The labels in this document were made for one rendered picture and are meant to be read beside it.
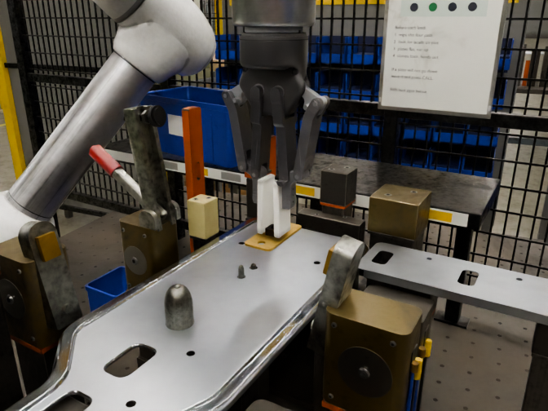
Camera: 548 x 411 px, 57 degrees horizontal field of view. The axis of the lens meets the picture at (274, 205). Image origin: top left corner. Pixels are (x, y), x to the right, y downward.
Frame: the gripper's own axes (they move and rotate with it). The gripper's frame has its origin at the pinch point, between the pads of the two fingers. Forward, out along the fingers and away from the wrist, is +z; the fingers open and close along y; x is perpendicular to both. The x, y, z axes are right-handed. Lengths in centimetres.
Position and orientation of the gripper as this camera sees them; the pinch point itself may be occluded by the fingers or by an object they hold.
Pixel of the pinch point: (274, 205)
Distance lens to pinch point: 61.4
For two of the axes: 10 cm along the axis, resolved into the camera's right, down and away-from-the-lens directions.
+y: -8.6, -1.8, 4.8
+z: 0.0, 9.3, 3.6
